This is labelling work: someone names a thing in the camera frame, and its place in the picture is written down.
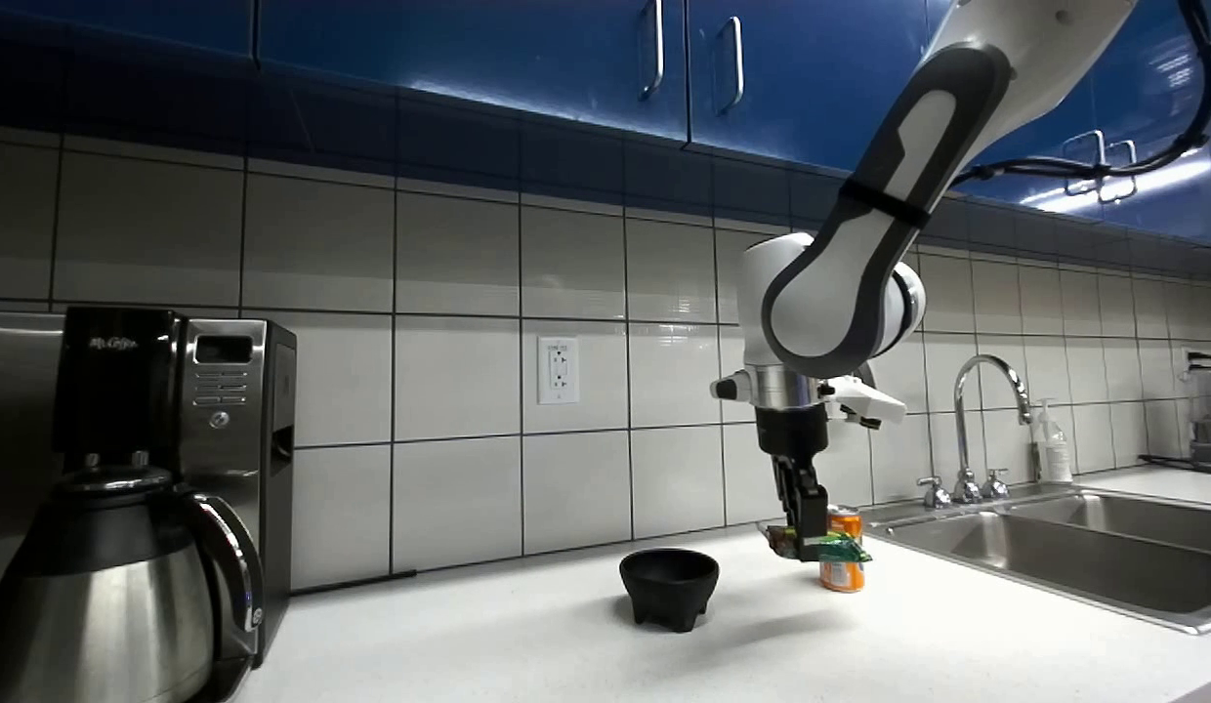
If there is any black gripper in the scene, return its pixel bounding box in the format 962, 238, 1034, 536
755, 407, 832, 564

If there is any black bowl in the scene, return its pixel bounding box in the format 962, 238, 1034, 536
617, 548, 724, 638

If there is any orange soda can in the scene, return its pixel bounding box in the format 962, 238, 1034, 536
815, 506, 870, 597

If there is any chrome faucet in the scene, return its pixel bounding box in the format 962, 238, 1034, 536
955, 353, 1040, 505

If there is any clear soap bottle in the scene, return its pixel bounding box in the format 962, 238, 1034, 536
1030, 402, 1076, 487

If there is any stainless steel double sink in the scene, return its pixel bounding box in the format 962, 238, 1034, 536
876, 483, 1211, 638

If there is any blender appliance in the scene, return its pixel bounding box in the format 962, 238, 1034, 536
1185, 346, 1211, 478

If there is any blue upper cabinet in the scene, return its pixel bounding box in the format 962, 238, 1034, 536
0, 0, 1211, 249

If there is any black silver coffee maker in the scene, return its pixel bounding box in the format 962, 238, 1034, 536
0, 303, 300, 642

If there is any steel coffee carafe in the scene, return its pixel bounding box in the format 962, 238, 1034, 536
0, 467, 264, 703

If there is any white wall outlet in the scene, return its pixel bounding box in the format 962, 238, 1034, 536
535, 332, 586, 407

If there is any metal cabinet handle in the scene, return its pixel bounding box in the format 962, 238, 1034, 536
724, 13, 749, 117
642, 0, 669, 103
1117, 129, 1145, 208

